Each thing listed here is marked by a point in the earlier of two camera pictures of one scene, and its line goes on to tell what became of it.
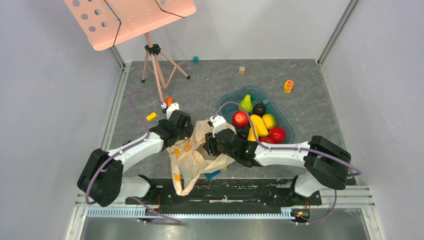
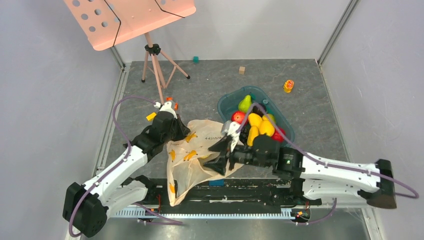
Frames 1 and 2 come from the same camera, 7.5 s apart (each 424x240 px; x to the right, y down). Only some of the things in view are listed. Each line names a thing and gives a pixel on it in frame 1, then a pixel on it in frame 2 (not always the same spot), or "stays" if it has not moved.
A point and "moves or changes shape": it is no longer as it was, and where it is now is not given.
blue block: x=209 y=176 -> x=220 y=182
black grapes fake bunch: x=243 y=132 stays
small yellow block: x=151 y=116 stays
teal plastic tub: x=258 y=96 stays
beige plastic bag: x=189 y=160 moves or changes shape
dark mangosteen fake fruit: x=259 y=109 stays
